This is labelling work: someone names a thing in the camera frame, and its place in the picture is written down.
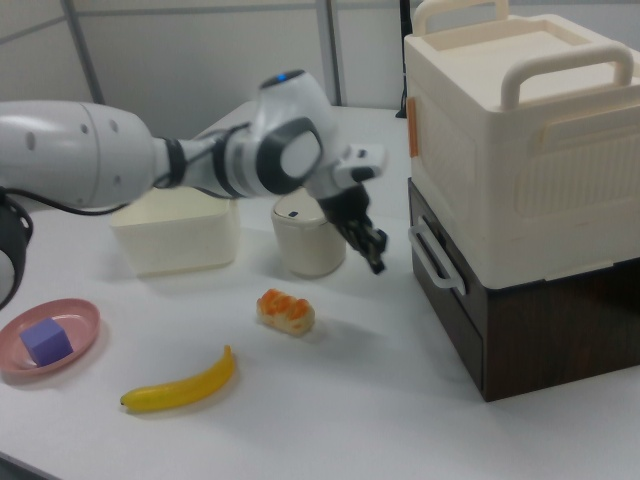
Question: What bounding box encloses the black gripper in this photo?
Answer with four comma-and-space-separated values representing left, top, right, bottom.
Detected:
317, 183, 389, 276

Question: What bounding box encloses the wooden drawer with white handle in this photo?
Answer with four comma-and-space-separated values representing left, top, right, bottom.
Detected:
406, 178, 485, 342

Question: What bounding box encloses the dark wood drawer cabinet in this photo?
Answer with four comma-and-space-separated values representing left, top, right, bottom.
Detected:
407, 177, 640, 404

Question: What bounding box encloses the small cream lidded bin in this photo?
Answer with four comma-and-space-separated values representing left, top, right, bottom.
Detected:
271, 193, 347, 280

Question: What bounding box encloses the orange topped toy bread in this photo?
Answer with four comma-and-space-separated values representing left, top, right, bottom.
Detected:
255, 288, 316, 337

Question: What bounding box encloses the white square plastic tub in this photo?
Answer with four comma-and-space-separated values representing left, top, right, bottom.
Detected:
109, 192, 240, 279

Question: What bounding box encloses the black pole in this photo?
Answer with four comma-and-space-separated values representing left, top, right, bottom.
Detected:
397, 0, 411, 120

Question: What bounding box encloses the yellow toy banana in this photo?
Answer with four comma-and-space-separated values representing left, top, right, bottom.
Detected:
119, 344, 236, 415

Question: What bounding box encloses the pink plastic plate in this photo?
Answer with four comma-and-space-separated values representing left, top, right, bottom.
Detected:
0, 298, 102, 387

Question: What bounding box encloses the purple cube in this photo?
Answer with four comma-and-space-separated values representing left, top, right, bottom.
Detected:
19, 317, 74, 367

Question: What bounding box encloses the cream storage box with handles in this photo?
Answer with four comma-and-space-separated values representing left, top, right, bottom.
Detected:
402, 0, 640, 291

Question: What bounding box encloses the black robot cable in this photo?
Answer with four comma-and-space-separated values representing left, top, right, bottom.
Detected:
0, 185, 136, 218

